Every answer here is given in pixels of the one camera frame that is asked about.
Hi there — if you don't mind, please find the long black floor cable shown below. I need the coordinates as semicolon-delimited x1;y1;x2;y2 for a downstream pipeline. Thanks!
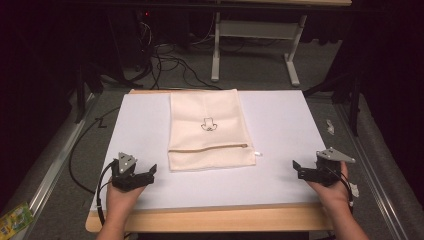
67;105;122;196

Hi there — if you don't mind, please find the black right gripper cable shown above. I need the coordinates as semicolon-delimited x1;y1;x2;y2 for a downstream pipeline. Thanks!
339;174;355;215

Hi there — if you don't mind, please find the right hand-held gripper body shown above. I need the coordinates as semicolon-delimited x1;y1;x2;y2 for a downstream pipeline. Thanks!
312;146;357;187

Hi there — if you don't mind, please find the person's left hand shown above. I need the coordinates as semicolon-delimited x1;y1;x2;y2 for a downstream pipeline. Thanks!
105;181;147;218

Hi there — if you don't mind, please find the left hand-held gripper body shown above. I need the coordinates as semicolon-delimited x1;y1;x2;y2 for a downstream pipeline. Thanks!
111;152;145;193

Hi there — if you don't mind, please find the green printed packet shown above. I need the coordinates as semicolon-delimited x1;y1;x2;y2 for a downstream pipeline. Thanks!
0;201;36;240

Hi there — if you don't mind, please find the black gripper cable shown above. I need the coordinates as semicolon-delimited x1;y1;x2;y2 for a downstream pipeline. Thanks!
95;162;118;228
339;174;355;215

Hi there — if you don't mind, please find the person's right hand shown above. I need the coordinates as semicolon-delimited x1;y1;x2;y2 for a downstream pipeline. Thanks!
305;161;351;216

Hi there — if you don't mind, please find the bundle of black floor cables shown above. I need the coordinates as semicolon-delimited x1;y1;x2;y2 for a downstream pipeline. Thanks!
134;19;224;92

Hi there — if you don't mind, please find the white table sheet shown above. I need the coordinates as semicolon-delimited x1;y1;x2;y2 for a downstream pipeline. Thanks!
90;89;330;212

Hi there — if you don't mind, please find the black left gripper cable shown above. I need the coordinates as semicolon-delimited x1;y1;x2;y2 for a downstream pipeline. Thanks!
95;162;118;228

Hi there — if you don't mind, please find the cream zippered cloth bag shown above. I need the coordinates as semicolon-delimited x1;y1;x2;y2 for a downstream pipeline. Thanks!
167;88;264;173

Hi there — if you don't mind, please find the white desk frame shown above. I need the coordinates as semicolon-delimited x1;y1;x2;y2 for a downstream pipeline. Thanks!
210;12;308;88

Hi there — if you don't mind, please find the metal floor rail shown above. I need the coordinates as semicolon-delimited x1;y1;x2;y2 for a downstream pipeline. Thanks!
334;102;412;240
9;93;98;240

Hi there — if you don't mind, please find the black tripod stand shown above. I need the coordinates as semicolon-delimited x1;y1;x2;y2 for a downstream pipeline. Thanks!
302;71;366;137
73;61;144;125

